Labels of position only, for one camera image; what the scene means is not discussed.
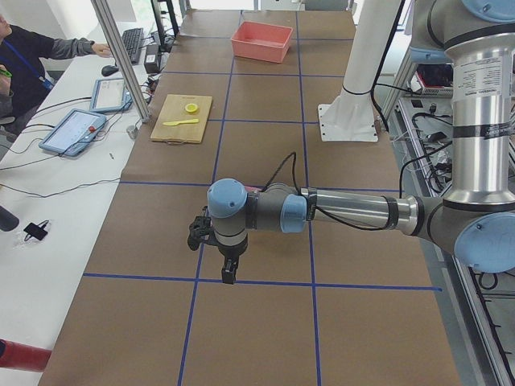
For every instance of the yellow plastic knife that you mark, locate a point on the yellow plastic knife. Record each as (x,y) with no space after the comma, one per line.
(182,122)

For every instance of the pink plastic bin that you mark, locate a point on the pink plastic bin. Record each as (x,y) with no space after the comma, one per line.
(261,41)

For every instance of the blue teach pendant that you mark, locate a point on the blue teach pendant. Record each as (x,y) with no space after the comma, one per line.
(110,95)
(73,133)

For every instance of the black keyboard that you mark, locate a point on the black keyboard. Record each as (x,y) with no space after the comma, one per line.
(132,40)

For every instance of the small black pouch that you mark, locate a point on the small black pouch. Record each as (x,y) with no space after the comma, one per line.
(36,231)

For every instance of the black power adapter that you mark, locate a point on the black power adapter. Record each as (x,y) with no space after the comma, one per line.
(152,59)

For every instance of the red cylinder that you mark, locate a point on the red cylinder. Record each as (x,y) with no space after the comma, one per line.
(23,357)

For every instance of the yellow lemon slice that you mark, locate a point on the yellow lemon slice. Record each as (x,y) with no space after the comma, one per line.
(191,108)

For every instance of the bamboo cutting board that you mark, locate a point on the bamboo cutting board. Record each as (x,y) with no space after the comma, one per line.
(173,110)

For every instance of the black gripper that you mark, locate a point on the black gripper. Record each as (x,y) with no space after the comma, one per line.
(230,252)

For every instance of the aluminium frame post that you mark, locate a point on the aluminium frame post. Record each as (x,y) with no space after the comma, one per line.
(114,40)

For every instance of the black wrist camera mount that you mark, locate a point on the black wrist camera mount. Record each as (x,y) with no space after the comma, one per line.
(200,230)

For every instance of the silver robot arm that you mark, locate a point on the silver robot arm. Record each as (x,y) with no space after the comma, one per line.
(474,221)

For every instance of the seated person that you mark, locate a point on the seated person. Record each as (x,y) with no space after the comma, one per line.
(24,82)

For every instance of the near blue teach pendant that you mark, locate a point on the near blue teach pendant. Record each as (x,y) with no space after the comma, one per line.
(73,133)

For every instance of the far blue teach pendant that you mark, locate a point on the far blue teach pendant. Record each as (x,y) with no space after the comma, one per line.
(110,95)

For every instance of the black computer mouse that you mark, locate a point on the black computer mouse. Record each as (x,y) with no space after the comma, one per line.
(109,70)

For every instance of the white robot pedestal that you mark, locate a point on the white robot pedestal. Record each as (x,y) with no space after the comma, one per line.
(350,117)

